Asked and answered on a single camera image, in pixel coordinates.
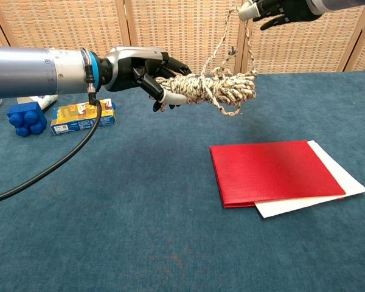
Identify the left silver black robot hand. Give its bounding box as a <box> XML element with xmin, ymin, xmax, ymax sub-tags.
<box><xmin>100</xmin><ymin>46</ymin><xmax>193</xmax><ymax>113</ymax></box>

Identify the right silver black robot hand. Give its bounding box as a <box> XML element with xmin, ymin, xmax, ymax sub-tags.
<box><xmin>239</xmin><ymin>0</ymin><xmax>323</xmax><ymax>31</ymax></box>

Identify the beige speckled braided rope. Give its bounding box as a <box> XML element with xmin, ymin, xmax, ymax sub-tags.
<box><xmin>154</xmin><ymin>7</ymin><xmax>259</xmax><ymax>117</ymax></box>

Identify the woven wooden folding screen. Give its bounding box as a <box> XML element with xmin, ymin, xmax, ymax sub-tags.
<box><xmin>0</xmin><ymin>0</ymin><xmax>365</xmax><ymax>74</ymax></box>

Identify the orange blue carton box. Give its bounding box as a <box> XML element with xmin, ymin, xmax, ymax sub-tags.
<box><xmin>50</xmin><ymin>98</ymin><xmax>117</xmax><ymax>136</ymax></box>

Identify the white paper cup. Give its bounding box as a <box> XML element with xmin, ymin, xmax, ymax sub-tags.
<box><xmin>16</xmin><ymin>94</ymin><xmax>59</xmax><ymax>111</ymax></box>

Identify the blue toy building block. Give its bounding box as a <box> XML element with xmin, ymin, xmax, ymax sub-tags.
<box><xmin>7</xmin><ymin>102</ymin><xmax>48</xmax><ymax>138</ymax></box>

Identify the blue carpet table cover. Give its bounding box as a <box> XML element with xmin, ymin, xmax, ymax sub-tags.
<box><xmin>0</xmin><ymin>71</ymin><xmax>365</xmax><ymax>292</ymax></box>

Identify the red folder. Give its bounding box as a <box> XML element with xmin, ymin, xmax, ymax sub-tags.
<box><xmin>209</xmin><ymin>140</ymin><xmax>347</xmax><ymax>209</ymax></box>

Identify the white paper sheet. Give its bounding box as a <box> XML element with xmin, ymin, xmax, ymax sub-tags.
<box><xmin>254</xmin><ymin>140</ymin><xmax>365</xmax><ymax>219</ymax></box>

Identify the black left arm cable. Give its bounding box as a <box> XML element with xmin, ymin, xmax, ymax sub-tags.
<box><xmin>0</xmin><ymin>81</ymin><xmax>103</xmax><ymax>205</ymax></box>

